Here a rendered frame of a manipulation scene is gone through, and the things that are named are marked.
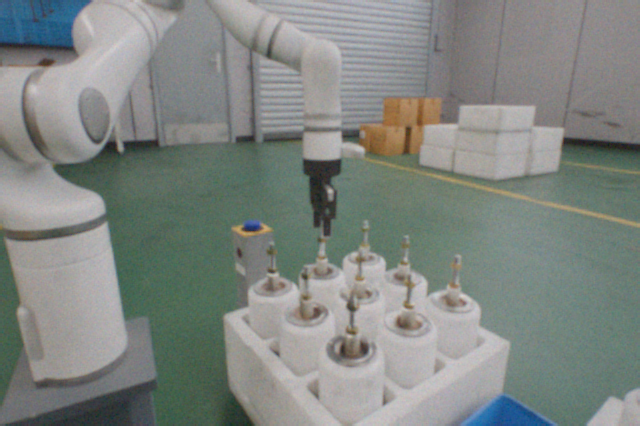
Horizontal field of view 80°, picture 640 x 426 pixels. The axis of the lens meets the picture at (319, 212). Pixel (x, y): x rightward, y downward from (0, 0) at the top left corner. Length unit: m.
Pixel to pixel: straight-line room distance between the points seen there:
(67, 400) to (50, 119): 0.29
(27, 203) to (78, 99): 0.11
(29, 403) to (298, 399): 0.32
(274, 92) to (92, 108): 5.31
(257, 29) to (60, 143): 0.41
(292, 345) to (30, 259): 0.38
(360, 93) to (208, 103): 2.38
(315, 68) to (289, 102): 5.11
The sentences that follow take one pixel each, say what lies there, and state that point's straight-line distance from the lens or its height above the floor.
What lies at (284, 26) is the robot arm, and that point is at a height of 0.72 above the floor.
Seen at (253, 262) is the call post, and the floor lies 0.25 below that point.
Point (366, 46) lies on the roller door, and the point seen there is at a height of 1.37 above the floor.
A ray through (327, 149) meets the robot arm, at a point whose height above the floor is 0.51.
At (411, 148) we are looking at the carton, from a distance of 4.46.
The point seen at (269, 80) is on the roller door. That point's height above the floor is 0.84.
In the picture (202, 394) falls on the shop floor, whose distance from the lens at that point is 0.93.
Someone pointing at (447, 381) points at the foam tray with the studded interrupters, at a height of 0.18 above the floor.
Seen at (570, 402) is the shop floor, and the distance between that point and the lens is 1.02.
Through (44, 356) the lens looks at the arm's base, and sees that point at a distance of 0.52.
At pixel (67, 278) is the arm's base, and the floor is 0.43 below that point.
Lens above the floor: 0.60
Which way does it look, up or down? 17 degrees down
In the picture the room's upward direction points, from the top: straight up
